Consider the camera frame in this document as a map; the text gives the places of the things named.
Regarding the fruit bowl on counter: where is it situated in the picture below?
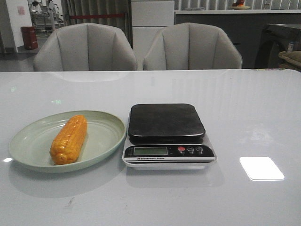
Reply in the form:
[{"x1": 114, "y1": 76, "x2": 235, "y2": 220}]
[{"x1": 230, "y1": 0, "x2": 251, "y2": 10}]

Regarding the orange corn cob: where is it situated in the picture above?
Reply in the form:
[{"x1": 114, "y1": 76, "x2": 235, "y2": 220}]
[{"x1": 49, "y1": 115, "x2": 87, "y2": 165}]

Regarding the white cabinet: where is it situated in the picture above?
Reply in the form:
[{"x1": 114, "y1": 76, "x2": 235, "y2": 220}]
[{"x1": 131, "y1": 0, "x2": 174, "y2": 51}]

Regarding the dark appliance at right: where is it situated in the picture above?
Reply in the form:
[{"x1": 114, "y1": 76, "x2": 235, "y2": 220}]
[{"x1": 254, "y1": 24, "x2": 301, "y2": 68}]

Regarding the left grey upholstered chair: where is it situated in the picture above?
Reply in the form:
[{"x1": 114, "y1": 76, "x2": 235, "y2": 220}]
[{"x1": 33, "y1": 23, "x2": 137, "y2": 72}]

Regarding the grey upholstered chair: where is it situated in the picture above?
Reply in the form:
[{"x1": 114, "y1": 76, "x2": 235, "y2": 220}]
[
  {"x1": 143, "y1": 23, "x2": 243, "y2": 71},
  {"x1": 33, "y1": 23, "x2": 137, "y2": 72}
]

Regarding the right grey upholstered chair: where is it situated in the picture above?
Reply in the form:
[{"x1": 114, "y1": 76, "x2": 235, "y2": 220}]
[{"x1": 143, "y1": 23, "x2": 243, "y2": 71}]

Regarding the tan cushion at right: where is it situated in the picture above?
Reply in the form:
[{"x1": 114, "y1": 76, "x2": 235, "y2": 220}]
[{"x1": 278, "y1": 51, "x2": 301, "y2": 72}]

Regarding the red trash bin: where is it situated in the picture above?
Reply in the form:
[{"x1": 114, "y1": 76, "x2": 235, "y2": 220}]
[{"x1": 21, "y1": 26, "x2": 38, "y2": 50}]

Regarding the pink wall notice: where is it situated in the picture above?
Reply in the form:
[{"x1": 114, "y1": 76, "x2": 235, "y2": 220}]
[{"x1": 17, "y1": 6, "x2": 25, "y2": 16}]

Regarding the pale green plate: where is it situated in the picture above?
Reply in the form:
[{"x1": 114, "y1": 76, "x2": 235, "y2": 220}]
[{"x1": 8, "y1": 111, "x2": 126, "y2": 173}]

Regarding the grey counter with white top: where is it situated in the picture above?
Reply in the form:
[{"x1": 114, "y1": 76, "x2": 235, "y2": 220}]
[{"x1": 174, "y1": 9, "x2": 301, "y2": 68}]

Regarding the black silver kitchen scale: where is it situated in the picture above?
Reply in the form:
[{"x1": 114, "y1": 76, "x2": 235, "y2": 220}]
[{"x1": 122, "y1": 103, "x2": 217, "y2": 170}]

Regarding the red barrier belt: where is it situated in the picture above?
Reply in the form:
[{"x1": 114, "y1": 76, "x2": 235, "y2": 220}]
[{"x1": 69, "y1": 13, "x2": 126, "y2": 19}]

